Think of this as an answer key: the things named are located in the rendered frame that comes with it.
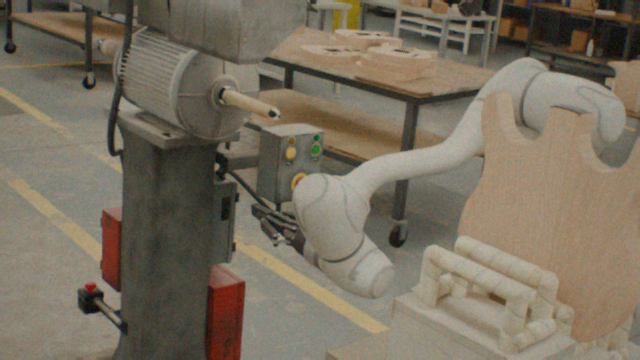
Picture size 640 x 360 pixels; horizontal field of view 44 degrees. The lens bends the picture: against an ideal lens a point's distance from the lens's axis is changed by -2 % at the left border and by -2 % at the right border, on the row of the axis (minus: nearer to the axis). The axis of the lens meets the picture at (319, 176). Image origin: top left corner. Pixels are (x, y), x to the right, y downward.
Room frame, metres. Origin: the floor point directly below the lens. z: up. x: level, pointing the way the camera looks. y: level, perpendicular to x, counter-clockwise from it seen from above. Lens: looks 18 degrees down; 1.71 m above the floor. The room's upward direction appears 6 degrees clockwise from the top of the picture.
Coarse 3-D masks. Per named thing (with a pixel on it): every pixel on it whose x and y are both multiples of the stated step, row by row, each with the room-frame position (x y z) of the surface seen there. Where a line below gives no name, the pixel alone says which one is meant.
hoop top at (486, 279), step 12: (432, 252) 1.20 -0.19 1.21; (444, 252) 1.19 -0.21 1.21; (444, 264) 1.18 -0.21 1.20; (456, 264) 1.16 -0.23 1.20; (468, 264) 1.16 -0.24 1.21; (468, 276) 1.14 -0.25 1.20; (480, 276) 1.13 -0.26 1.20; (492, 276) 1.12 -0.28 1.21; (504, 276) 1.12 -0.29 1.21; (492, 288) 1.11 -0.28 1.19; (504, 288) 1.10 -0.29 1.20; (516, 288) 1.09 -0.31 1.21
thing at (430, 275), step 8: (424, 256) 1.21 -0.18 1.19; (424, 264) 1.21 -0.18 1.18; (432, 264) 1.20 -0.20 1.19; (424, 272) 1.20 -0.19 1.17; (432, 272) 1.20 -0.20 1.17; (440, 272) 1.21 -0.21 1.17; (424, 280) 1.20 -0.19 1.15; (432, 280) 1.20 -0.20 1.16; (424, 288) 1.20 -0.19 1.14; (432, 288) 1.20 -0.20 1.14; (424, 296) 1.20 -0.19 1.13; (432, 296) 1.20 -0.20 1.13; (424, 304) 1.20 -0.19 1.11; (432, 304) 1.20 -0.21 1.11
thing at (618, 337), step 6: (624, 324) 1.36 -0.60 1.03; (630, 324) 1.36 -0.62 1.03; (618, 330) 1.36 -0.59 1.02; (624, 330) 1.36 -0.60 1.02; (612, 336) 1.37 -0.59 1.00; (618, 336) 1.36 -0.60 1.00; (624, 336) 1.36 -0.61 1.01; (612, 342) 1.37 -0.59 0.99; (618, 342) 1.36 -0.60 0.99; (624, 342) 1.36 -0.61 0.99; (612, 348) 1.36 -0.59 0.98; (618, 348) 1.36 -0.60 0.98; (624, 348) 1.36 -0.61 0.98
